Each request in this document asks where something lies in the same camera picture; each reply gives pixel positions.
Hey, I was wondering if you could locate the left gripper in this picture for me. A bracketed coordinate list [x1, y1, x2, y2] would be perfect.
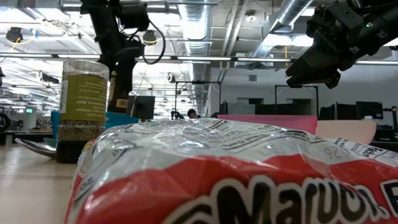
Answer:
[80, 0, 137, 113]

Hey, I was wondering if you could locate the red plastic bin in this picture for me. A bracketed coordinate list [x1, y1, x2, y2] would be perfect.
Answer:
[217, 114, 318, 135]

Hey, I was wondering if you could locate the brown yellow-lid spice jar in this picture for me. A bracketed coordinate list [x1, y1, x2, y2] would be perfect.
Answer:
[107, 70, 130, 114]

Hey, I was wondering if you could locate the large black background monitor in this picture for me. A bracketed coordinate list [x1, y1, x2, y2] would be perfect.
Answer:
[129, 95, 155, 121]

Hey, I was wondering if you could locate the long LED light bar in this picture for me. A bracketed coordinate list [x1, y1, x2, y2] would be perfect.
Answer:
[0, 52, 398, 65]

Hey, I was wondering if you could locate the black ceiling device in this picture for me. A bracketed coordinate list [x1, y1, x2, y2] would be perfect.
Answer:
[142, 29, 158, 46]
[6, 27, 24, 43]

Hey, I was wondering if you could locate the silver metal spoon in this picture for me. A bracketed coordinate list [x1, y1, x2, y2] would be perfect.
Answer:
[14, 138, 57, 158]

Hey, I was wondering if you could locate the ribbed silver air duct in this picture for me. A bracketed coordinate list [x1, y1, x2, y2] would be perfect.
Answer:
[177, 0, 215, 116]

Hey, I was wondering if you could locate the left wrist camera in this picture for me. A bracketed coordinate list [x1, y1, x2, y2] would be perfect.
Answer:
[118, 2, 150, 32]

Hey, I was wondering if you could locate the black background stand frame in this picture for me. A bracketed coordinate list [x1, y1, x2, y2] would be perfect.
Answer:
[175, 81, 222, 119]
[275, 84, 320, 116]

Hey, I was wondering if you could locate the red white ramen packet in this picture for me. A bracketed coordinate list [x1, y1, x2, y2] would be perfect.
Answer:
[63, 118, 398, 224]

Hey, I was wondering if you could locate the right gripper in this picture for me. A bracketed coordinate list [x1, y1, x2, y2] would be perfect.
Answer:
[285, 2, 368, 88]

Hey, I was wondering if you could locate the blue plastic bin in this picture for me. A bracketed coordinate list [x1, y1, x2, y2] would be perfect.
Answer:
[50, 111, 139, 140]

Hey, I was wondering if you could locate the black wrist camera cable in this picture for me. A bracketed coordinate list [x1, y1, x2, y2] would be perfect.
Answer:
[130, 18, 167, 65]

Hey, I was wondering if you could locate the clear herb spice jar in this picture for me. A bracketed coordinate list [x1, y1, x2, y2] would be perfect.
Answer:
[57, 58, 109, 164]

